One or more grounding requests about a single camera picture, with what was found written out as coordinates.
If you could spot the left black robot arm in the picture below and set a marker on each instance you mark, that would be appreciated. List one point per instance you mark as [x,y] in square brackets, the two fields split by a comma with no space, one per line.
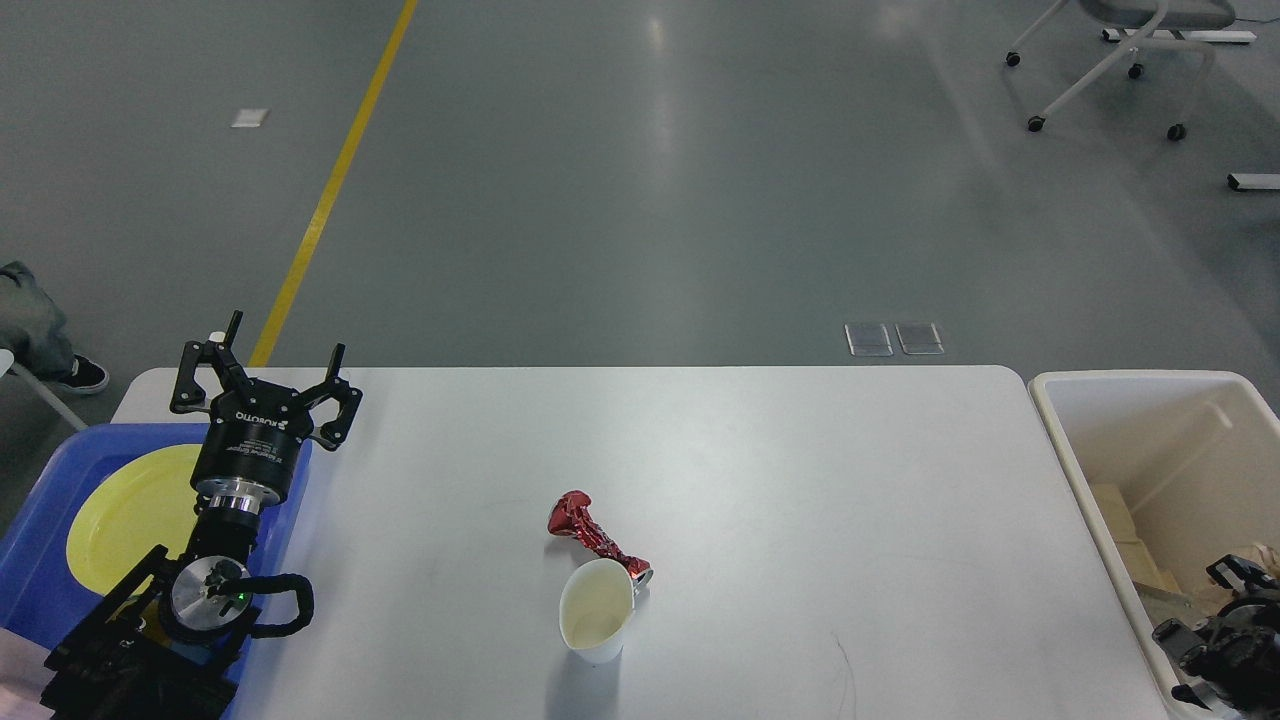
[162,641]

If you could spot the black white sneaker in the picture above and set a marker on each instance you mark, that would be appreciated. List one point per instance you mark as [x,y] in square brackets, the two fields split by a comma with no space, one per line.
[85,378]

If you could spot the office chair with castors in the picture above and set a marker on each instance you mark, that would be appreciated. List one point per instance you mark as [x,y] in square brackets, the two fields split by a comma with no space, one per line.
[1162,26]

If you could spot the large brown paper bag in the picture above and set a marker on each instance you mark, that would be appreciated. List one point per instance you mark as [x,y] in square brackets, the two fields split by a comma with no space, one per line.
[1138,561]

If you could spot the floor outlet plate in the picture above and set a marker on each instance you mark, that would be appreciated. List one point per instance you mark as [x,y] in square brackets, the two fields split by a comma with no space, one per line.
[920,339]
[869,340]

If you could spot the blue plastic tray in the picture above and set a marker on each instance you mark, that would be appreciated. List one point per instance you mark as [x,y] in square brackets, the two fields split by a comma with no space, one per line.
[42,602]

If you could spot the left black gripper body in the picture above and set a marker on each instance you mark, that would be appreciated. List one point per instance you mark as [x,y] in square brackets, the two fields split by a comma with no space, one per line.
[250,454]

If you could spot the white paper cup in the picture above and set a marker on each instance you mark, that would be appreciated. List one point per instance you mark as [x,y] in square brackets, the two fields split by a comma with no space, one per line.
[596,605]

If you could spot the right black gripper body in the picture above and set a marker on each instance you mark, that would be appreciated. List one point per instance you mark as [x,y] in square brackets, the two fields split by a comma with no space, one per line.
[1242,664]

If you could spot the person leg in jeans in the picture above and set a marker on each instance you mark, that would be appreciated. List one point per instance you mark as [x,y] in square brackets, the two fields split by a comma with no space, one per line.
[33,327]

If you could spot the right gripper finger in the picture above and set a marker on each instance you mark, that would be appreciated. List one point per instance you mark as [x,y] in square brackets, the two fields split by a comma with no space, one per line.
[1241,577]
[1188,648]

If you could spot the white plastic bin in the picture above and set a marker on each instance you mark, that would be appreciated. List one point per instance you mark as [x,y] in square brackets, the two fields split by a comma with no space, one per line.
[1195,456]

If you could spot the yellow plastic plate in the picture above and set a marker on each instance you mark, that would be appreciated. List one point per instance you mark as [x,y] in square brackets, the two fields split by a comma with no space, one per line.
[147,502]

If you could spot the white bar on floor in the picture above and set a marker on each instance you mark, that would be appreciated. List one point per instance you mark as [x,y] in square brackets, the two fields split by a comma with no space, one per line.
[1253,182]

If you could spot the left floor outlet plate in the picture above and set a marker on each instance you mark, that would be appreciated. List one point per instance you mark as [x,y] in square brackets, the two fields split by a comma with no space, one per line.
[869,340]

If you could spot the red foil wrapper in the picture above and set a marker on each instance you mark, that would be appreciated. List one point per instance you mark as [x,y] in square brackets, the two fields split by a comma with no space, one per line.
[571,517]

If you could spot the brown paper ball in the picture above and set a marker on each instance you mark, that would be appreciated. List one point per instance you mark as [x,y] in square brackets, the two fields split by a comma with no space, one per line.
[1266,555]

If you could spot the right floor outlet plate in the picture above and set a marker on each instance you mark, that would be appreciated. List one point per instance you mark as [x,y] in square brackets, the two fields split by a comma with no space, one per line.
[920,339]

